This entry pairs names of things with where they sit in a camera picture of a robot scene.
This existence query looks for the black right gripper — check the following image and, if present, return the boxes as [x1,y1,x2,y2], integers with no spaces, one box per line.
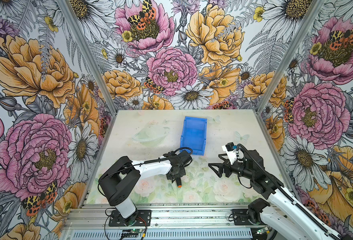
[208,154,254,180]

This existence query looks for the orange black handled screwdriver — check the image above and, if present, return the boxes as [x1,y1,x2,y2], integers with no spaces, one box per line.
[176,178,182,188]

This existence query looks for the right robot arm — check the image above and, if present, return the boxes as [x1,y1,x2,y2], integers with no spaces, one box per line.
[208,146,352,240]

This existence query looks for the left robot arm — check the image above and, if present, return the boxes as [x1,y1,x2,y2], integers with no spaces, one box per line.
[97,147,193,226]

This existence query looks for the blue plastic bin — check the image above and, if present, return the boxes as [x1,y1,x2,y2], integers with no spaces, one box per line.
[180,117,207,156]

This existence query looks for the green circuit board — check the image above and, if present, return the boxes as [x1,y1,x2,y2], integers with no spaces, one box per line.
[120,229,144,240]

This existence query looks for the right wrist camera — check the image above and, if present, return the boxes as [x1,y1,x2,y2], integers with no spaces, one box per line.
[222,143,239,165]

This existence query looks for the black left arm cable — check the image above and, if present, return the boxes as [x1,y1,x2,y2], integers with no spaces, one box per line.
[97,146,194,197]

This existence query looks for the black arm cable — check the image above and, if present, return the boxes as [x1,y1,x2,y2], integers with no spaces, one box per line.
[236,143,345,240]
[97,146,194,197]

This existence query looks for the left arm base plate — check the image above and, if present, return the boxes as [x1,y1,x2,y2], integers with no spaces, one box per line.
[108,210,152,227]

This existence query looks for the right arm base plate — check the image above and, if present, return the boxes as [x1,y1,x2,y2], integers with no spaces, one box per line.
[228,209,266,227]

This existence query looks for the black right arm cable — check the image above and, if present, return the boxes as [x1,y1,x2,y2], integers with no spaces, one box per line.
[236,143,345,240]

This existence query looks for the aluminium front frame rail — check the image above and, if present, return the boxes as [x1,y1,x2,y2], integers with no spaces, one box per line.
[60,203,327,240]

